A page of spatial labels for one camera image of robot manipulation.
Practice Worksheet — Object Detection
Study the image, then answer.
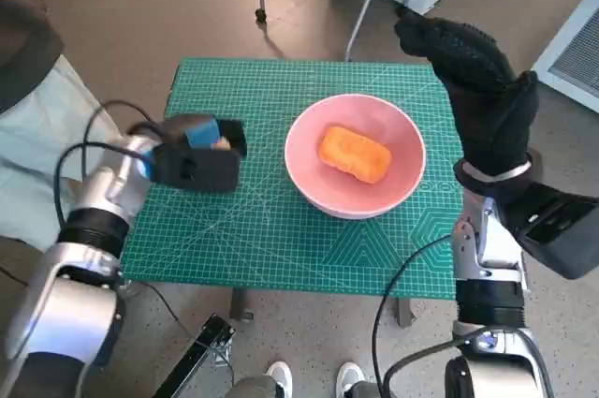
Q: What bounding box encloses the person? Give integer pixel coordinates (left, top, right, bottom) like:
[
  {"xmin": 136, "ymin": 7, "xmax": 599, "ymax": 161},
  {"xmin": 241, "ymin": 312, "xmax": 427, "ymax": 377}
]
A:
[{"xmin": 0, "ymin": 0, "xmax": 125, "ymax": 245}]

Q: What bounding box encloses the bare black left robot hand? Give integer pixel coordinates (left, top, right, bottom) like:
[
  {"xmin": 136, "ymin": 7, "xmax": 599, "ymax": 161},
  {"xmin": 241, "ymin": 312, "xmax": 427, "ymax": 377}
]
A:
[{"xmin": 158, "ymin": 112, "xmax": 248, "ymax": 158}]

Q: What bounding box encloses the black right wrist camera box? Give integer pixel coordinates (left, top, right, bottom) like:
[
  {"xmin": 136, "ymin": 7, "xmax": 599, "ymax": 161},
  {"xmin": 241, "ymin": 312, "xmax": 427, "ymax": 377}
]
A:
[{"xmin": 495, "ymin": 182, "xmax": 599, "ymax": 281}]

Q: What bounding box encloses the thin black floor cable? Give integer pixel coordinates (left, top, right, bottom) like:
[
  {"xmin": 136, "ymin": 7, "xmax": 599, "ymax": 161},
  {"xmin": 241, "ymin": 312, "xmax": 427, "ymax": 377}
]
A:
[{"xmin": 134, "ymin": 281, "xmax": 236, "ymax": 383}]

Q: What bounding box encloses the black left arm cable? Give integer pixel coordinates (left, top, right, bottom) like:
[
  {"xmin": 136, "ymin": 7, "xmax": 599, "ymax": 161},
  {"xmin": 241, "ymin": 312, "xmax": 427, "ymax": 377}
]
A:
[{"xmin": 53, "ymin": 98, "xmax": 163, "ymax": 231}]

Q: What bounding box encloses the pink bowl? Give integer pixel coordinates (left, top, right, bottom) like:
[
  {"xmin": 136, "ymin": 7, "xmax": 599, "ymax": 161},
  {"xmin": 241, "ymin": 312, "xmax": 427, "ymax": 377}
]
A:
[{"xmin": 284, "ymin": 93, "xmax": 427, "ymax": 220}]

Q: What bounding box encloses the short black right arm cable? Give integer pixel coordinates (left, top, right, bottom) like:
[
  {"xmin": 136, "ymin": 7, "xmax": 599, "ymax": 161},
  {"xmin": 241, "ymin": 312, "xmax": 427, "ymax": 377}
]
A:
[{"xmin": 383, "ymin": 337, "xmax": 476, "ymax": 398}]

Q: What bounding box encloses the white vented unit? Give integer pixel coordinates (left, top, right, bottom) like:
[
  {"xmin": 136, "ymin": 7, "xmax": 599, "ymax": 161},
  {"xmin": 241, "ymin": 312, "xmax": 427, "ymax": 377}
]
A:
[{"xmin": 533, "ymin": 0, "xmax": 599, "ymax": 115}]

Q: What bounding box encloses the black metal bar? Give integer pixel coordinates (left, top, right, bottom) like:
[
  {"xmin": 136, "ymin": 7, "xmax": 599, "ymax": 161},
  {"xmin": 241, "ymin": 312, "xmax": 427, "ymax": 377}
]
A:
[{"xmin": 152, "ymin": 313, "xmax": 237, "ymax": 398}]

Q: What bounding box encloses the grey table leg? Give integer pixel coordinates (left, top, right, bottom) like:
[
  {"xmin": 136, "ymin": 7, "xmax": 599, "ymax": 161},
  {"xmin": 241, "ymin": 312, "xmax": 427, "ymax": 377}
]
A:
[
  {"xmin": 229, "ymin": 288, "xmax": 256, "ymax": 322},
  {"xmin": 394, "ymin": 298, "xmax": 417, "ymax": 327}
]

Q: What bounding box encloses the long black right arm cable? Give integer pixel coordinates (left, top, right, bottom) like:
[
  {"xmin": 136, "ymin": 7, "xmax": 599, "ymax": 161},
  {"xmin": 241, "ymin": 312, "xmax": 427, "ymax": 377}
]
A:
[{"xmin": 371, "ymin": 233, "xmax": 454, "ymax": 394}]

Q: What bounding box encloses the white shoe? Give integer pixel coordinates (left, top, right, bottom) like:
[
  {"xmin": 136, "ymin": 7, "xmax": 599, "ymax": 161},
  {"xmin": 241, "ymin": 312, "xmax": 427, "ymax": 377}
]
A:
[
  {"xmin": 336, "ymin": 361, "xmax": 367, "ymax": 392},
  {"xmin": 266, "ymin": 360, "xmax": 294, "ymax": 398}
]

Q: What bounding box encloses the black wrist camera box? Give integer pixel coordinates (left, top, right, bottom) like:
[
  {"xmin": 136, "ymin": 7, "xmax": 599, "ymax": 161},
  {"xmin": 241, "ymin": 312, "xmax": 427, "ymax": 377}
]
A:
[
  {"xmin": 153, "ymin": 141, "xmax": 241, "ymax": 194},
  {"xmin": 495, "ymin": 182, "xmax": 599, "ymax": 281}
]

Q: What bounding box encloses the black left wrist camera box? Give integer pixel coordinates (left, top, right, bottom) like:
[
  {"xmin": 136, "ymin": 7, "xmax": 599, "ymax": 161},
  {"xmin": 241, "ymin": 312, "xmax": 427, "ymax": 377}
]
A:
[{"xmin": 153, "ymin": 141, "xmax": 241, "ymax": 194}]

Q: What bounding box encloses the green cutting mat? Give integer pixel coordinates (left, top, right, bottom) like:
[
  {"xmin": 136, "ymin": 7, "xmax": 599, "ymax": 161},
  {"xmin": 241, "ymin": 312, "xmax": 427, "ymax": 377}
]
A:
[{"xmin": 122, "ymin": 56, "xmax": 465, "ymax": 302}]

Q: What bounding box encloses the orange toy bread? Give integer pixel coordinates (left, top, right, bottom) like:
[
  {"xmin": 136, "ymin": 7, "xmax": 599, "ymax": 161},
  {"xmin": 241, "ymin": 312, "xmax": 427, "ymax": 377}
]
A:
[{"xmin": 319, "ymin": 124, "xmax": 393, "ymax": 185}]

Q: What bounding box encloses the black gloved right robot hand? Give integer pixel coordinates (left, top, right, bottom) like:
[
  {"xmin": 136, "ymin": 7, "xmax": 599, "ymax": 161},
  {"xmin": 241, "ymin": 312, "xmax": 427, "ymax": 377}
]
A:
[{"xmin": 394, "ymin": 11, "xmax": 539, "ymax": 179}]

